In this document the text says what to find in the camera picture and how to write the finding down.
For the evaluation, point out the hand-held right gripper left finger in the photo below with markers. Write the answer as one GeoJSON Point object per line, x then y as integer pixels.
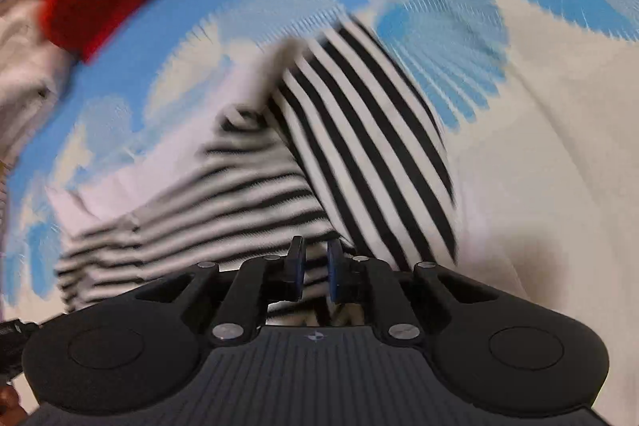
{"type": "Point", "coordinates": [297, 271]}

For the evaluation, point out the blue cream printed bed sheet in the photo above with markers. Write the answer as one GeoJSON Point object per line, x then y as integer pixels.
{"type": "Point", "coordinates": [524, 131]}

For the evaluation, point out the person's left hand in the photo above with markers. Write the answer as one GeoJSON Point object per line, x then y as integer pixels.
{"type": "Point", "coordinates": [6, 401]}

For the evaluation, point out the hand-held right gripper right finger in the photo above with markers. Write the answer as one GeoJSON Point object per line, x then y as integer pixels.
{"type": "Point", "coordinates": [333, 274]}

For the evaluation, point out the black white striped shirt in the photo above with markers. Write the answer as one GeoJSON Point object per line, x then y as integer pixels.
{"type": "Point", "coordinates": [359, 131]}

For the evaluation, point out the white speckled folded quilt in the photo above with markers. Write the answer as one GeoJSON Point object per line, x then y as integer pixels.
{"type": "Point", "coordinates": [25, 56]}

